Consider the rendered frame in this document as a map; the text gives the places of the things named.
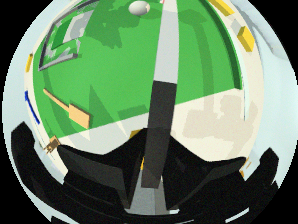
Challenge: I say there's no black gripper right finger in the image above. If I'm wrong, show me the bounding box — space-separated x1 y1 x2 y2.
162 135 246 210

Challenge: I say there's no white golf ball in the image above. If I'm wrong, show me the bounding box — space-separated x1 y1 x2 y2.
129 0 150 16

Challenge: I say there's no green flat mat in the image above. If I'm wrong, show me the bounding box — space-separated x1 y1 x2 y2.
32 0 234 139

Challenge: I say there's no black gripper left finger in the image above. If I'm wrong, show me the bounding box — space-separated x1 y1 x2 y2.
56 128 148 209

